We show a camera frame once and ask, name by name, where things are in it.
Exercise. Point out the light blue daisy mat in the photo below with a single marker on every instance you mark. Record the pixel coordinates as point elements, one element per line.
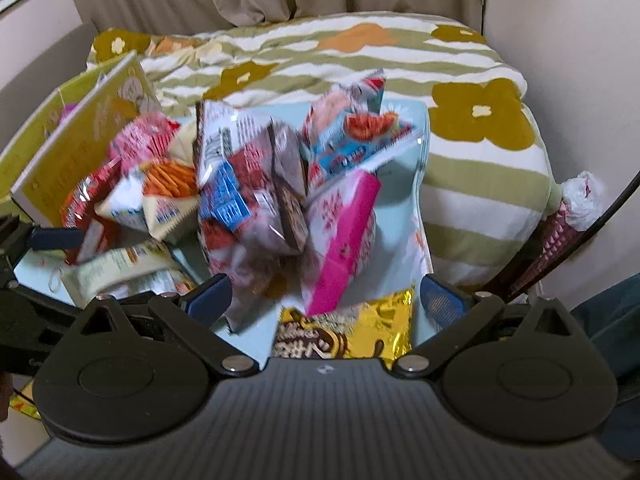
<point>392,280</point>

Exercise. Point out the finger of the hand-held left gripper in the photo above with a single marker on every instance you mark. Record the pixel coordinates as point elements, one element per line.
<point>45,300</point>
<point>52,239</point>

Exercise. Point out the pink snack packet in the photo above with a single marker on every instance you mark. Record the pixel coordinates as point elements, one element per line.
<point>140,137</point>

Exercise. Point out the green storage box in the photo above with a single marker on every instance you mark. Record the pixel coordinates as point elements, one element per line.
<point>75,135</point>

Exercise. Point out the clear bag of assorted snacks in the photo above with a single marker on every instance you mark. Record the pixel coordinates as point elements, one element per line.
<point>235,195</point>

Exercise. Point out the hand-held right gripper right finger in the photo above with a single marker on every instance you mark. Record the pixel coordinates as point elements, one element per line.
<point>440,297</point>

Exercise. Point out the person's dark trousers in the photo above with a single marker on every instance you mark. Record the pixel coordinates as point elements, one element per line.
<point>615,320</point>

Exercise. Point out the gold chocolate snack packet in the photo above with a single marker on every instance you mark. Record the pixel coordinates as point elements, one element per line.
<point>370,325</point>

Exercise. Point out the white plastic bag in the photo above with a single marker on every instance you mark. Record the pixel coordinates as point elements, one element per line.
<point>582,200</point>

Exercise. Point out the yellow foil packet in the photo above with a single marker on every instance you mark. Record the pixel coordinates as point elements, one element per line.
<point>25,405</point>

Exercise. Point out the pink patterned waste bin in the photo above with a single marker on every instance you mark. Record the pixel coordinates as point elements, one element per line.
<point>547,245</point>

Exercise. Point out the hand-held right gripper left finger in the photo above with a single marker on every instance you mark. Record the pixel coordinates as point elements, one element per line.
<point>211,296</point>

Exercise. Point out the red shiny snack packet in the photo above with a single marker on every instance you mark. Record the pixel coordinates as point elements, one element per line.
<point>85,200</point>

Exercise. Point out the pink snack box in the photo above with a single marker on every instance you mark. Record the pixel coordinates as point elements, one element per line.
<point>345,240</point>

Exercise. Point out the grey headboard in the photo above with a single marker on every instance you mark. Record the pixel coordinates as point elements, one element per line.
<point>45,70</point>

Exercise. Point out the orange cracker packet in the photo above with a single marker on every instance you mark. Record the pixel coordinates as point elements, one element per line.
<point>160,215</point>

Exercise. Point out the pale green snack packet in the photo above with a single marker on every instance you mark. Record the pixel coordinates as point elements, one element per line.
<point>115,270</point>

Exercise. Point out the striped floral blanket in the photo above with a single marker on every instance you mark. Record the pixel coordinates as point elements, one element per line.
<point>475,175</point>

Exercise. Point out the white pink prawn cracker packet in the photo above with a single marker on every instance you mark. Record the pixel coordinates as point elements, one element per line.
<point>350,125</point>

